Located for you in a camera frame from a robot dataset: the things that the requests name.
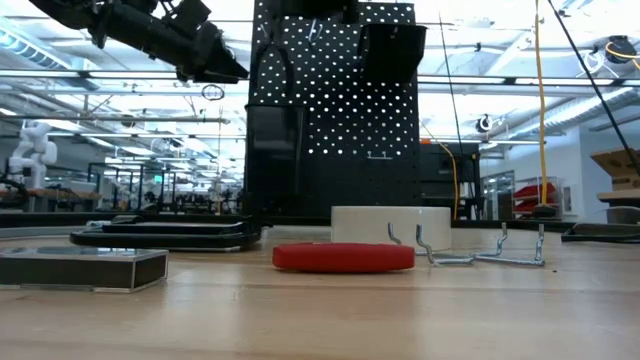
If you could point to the white tape roll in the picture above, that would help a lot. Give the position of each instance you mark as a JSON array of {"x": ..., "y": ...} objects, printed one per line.
[{"x": 370, "y": 227}]

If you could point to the silver peg hook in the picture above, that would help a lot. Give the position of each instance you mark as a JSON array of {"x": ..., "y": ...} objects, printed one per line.
[
  {"x": 450, "y": 259},
  {"x": 510, "y": 259}
]

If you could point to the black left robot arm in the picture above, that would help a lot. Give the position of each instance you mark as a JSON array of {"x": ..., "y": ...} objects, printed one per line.
[{"x": 65, "y": 10}]

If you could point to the silver double-prong pegboard hook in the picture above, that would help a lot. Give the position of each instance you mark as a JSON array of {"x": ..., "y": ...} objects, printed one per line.
[{"x": 315, "y": 30}]

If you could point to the short black pegboard bin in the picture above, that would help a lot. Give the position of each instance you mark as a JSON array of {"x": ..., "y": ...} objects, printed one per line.
[{"x": 392, "y": 50}]

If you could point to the tall black pegboard bin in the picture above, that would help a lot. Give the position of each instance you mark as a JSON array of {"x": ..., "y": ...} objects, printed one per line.
[{"x": 272, "y": 150}]

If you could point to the black metal pegboard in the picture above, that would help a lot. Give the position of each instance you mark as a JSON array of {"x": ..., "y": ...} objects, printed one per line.
[{"x": 350, "y": 190}]

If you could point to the red storage bin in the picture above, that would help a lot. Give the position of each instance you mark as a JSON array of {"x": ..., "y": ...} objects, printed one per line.
[{"x": 535, "y": 197}]

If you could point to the black round floor base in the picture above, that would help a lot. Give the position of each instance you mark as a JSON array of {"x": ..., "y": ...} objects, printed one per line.
[{"x": 544, "y": 211}]

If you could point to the cardboard box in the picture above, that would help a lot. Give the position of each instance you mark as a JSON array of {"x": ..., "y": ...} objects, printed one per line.
[{"x": 617, "y": 167}]

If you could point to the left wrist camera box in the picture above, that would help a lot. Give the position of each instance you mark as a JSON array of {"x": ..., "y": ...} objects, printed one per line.
[{"x": 187, "y": 12}]

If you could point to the small silver pegboard bracket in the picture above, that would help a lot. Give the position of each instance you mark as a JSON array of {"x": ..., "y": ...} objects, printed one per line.
[{"x": 379, "y": 156}]

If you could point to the black aluminium table frame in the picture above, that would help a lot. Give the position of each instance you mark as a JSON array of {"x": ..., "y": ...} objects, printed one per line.
[{"x": 50, "y": 220}]

